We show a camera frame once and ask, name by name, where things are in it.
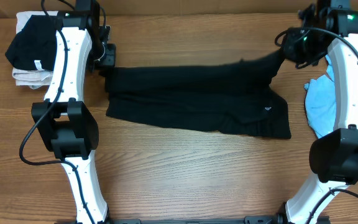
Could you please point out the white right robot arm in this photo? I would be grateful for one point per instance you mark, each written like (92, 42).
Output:
(328, 28)

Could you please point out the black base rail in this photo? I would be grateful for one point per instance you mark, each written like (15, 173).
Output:
(266, 219)

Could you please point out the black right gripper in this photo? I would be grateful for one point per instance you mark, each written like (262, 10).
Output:
(289, 52)

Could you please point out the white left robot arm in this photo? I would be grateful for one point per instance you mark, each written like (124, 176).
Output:
(65, 124)

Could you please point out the folded white garment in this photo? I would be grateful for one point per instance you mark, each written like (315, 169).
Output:
(32, 78)

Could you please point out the folded black garment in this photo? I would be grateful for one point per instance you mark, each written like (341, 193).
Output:
(35, 46)

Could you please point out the black t-shirt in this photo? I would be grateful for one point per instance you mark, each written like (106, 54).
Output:
(233, 98)

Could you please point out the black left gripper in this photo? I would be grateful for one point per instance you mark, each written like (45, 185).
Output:
(109, 60)

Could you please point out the light blue t-shirt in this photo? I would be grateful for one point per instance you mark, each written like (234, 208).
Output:
(320, 102)

